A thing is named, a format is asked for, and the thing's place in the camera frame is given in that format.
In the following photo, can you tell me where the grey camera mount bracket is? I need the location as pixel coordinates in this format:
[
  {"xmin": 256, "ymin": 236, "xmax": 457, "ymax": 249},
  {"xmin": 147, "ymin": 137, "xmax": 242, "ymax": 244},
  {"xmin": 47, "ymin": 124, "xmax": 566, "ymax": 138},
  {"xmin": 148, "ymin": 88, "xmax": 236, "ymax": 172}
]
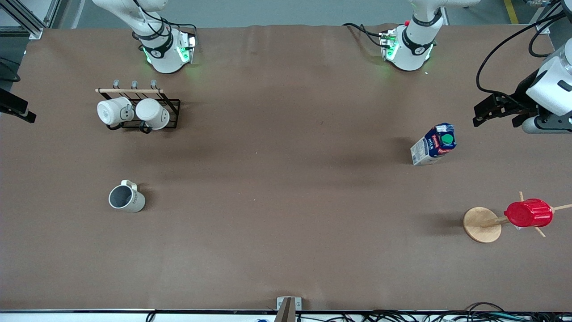
[{"xmin": 274, "ymin": 297, "xmax": 302, "ymax": 322}]

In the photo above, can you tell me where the black right base cable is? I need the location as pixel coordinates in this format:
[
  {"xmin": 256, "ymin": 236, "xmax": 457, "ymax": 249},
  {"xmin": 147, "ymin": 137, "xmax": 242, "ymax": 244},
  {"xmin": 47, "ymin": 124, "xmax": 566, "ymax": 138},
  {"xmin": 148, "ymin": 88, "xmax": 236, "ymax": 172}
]
[{"xmin": 169, "ymin": 21, "xmax": 198, "ymax": 34}]

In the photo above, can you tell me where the white mug with face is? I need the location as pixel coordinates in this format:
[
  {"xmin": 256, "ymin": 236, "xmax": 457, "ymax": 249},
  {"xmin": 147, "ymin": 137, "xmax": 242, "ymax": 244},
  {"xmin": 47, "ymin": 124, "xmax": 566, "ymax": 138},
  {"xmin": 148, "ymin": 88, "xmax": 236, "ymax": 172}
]
[{"xmin": 97, "ymin": 97, "xmax": 135, "ymax": 126}]

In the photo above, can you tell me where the wooden mug tree stand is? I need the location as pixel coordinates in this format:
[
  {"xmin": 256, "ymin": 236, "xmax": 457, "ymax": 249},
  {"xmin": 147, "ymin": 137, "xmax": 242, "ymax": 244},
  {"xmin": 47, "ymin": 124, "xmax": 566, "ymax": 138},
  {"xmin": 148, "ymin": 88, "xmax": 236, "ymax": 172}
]
[{"xmin": 463, "ymin": 191, "xmax": 572, "ymax": 243}]

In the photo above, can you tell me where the cream ribbed mug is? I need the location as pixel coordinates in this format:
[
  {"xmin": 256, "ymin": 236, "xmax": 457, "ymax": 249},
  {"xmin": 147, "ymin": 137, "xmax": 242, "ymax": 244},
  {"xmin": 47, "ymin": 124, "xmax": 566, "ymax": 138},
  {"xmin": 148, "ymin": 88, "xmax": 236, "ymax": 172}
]
[{"xmin": 109, "ymin": 180, "xmax": 146, "ymax": 213}]

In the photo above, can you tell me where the aluminium frame profile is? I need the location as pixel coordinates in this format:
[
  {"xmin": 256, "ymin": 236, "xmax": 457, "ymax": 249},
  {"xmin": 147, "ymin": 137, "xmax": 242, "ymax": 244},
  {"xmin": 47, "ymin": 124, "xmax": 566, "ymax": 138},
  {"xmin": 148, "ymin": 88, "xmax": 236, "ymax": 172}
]
[{"xmin": 0, "ymin": 0, "xmax": 61, "ymax": 40}]

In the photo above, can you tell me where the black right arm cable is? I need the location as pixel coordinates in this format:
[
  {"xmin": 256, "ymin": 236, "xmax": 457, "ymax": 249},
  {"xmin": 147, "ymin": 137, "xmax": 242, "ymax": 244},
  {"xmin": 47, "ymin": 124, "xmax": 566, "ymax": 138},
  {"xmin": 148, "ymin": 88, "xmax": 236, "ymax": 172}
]
[{"xmin": 0, "ymin": 0, "xmax": 172, "ymax": 83}]

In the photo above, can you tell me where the red plastic cup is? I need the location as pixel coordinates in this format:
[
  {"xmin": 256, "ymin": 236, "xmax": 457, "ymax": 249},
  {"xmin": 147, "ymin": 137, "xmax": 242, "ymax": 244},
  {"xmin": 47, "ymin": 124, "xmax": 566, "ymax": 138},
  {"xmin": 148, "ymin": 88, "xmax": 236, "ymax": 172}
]
[{"xmin": 504, "ymin": 199, "xmax": 554, "ymax": 228}]

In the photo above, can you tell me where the black left base cable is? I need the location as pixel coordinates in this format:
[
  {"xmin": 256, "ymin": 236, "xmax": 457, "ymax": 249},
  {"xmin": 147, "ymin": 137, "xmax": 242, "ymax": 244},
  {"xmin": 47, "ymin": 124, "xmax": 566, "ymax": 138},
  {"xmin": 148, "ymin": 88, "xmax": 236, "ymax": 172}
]
[{"xmin": 343, "ymin": 22, "xmax": 386, "ymax": 47}]

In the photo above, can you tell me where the blue milk carton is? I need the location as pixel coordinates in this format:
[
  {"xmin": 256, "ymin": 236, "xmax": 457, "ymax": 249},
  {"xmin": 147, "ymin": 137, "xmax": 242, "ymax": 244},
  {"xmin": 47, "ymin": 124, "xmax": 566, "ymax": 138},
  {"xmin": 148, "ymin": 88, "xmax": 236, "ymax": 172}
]
[{"xmin": 410, "ymin": 123, "xmax": 457, "ymax": 166}]

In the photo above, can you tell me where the black base cable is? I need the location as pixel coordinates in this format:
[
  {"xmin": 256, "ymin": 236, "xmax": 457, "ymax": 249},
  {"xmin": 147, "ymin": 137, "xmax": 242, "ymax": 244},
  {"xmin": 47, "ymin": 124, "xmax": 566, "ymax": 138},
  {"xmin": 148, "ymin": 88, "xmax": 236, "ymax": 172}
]
[
  {"xmin": 343, "ymin": 22, "xmax": 386, "ymax": 47},
  {"xmin": 169, "ymin": 21, "xmax": 198, "ymax": 34}
]

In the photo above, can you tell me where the black wire mug rack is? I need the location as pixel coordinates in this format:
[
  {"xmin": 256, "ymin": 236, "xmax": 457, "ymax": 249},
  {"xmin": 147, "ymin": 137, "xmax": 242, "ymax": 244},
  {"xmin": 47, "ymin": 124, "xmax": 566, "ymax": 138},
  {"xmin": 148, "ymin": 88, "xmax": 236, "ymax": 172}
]
[{"xmin": 95, "ymin": 80, "xmax": 181, "ymax": 134}]

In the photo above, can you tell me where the white mug black handle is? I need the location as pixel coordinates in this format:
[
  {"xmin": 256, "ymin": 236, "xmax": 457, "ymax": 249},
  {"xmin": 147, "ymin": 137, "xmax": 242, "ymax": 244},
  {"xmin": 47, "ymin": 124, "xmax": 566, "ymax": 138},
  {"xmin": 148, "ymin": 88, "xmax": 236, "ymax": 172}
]
[{"xmin": 135, "ymin": 98, "xmax": 170, "ymax": 134}]

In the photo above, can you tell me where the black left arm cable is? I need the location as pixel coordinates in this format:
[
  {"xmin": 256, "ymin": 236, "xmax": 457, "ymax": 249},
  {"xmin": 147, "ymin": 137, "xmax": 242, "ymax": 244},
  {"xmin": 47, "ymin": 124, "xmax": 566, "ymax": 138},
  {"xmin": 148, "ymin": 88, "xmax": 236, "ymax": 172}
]
[{"xmin": 476, "ymin": 0, "xmax": 572, "ymax": 110}]

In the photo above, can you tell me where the black cable bundle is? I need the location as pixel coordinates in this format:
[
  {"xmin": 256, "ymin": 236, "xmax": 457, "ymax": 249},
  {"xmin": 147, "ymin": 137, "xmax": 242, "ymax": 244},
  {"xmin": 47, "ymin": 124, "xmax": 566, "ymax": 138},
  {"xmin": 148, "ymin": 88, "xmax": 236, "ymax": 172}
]
[{"xmin": 357, "ymin": 302, "xmax": 572, "ymax": 322}]

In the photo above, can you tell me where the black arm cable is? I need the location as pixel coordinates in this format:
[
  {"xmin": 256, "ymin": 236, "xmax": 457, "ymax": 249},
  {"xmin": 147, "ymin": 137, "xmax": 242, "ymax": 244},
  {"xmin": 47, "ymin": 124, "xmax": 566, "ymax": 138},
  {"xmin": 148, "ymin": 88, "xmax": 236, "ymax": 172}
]
[
  {"xmin": 476, "ymin": 0, "xmax": 572, "ymax": 110},
  {"xmin": 0, "ymin": 0, "xmax": 172, "ymax": 83}
]

